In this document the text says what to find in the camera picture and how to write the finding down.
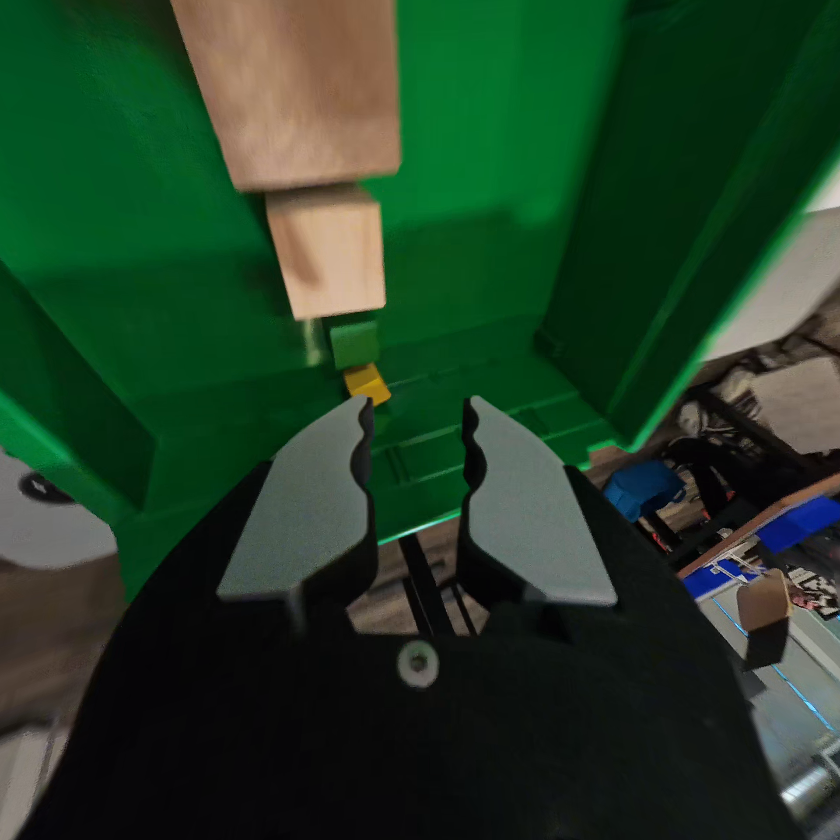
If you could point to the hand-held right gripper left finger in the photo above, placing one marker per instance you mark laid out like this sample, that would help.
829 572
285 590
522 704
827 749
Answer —
308 512

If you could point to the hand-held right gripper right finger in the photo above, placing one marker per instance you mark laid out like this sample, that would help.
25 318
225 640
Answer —
531 512

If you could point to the yellow cube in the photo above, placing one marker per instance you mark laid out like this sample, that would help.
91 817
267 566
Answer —
364 380

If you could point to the green cube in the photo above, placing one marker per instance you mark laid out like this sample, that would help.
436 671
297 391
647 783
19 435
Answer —
354 344

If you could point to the medium wooden cube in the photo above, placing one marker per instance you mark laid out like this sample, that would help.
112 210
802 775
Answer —
328 256

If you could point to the green plastic bin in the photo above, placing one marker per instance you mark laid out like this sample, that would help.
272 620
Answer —
499 131

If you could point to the large wooden cube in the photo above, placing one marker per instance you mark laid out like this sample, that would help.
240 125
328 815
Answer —
295 85

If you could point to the blue bag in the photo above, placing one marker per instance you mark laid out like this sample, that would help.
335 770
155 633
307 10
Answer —
646 489

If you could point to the small cardboard piece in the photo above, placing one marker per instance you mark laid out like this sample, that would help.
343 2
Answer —
764 604

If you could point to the black metal desk frame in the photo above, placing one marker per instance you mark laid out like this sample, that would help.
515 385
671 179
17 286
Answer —
426 584

